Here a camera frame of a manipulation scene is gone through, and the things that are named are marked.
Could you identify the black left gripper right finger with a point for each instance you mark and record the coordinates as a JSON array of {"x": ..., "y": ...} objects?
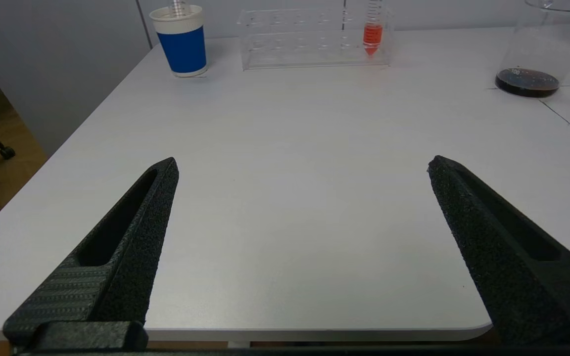
[{"x": 512, "y": 277}]

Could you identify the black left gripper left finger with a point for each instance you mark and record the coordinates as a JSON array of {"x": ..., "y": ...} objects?
[{"x": 126, "y": 267}]

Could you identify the clear glass beaker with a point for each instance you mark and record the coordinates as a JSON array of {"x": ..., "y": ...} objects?
[{"x": 527, "y": 84}]

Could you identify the clear acrylic test tube rack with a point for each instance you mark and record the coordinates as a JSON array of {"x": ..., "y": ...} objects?
[{"x": 290, "y": 49}]

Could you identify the test tube with red pigment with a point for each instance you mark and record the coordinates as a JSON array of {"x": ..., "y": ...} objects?
[{"x": 372, "y": 37}]

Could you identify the white paper cup blue sleeve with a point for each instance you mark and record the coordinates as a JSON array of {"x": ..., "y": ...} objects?
[{"x": 183, "y": 49}]

